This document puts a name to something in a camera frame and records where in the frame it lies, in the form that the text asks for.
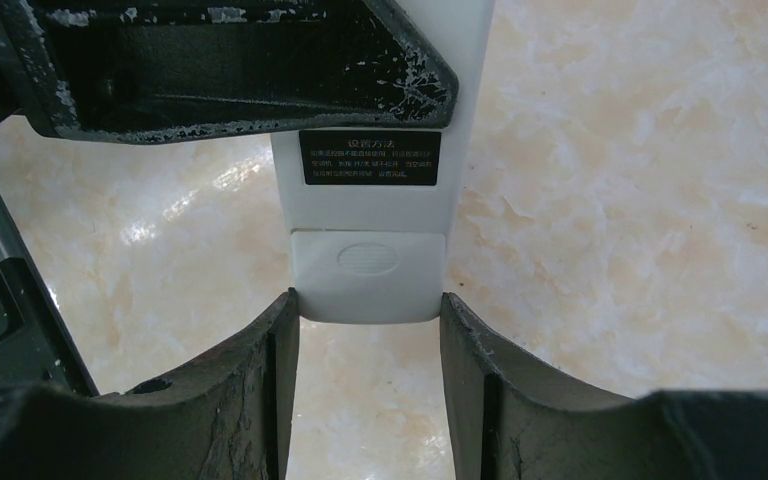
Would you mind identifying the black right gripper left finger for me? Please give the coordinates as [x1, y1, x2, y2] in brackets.
[0, 290, 300, 479]

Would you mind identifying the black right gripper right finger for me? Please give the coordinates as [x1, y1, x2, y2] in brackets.
[439, 293, 768, 479]

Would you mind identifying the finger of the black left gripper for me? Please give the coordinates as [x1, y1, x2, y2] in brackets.
[0, 1, 459, 145]

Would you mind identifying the white battery cover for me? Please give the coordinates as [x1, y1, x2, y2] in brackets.
[290, 230, 446, 325]

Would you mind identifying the white remote control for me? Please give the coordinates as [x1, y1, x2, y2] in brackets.
[269, 0, 497, 326]

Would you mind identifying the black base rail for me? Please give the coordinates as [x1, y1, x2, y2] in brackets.
[0, 195, 98, 397]

